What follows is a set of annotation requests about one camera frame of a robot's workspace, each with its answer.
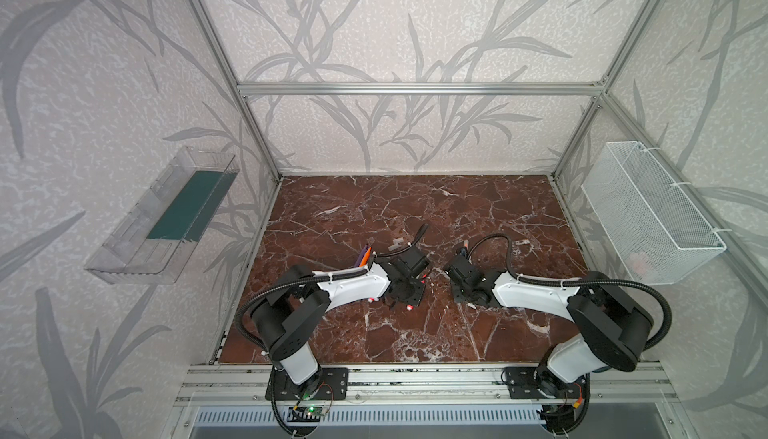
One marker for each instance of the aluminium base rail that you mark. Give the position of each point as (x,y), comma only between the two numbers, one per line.
(412,383)

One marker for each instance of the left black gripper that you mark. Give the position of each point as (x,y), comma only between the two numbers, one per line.
(405,287)

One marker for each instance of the green circuit board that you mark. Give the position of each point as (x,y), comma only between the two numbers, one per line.
(308,414)

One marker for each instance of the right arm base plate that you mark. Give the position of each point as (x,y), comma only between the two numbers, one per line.
(525,382)

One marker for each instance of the aluminium frame crossbar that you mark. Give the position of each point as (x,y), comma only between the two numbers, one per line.
(248,89)

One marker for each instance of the purple marker pen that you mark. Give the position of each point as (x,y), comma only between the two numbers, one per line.
(362,255)

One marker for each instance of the white wire mesh basket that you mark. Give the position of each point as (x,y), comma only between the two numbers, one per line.
(642,208)

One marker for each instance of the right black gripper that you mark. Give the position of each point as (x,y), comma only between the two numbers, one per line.
(461,280)

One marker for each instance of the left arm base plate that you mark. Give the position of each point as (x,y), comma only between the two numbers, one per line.
(330,383)

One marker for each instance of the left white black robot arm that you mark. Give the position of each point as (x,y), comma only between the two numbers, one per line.
(281,319)

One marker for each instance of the pink object in basket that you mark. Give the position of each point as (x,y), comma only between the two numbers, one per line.
(640,265)

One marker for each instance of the clear plastic wall tray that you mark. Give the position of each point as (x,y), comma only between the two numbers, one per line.
(155,240)

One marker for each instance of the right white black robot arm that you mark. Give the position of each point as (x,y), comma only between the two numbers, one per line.
(617,320)

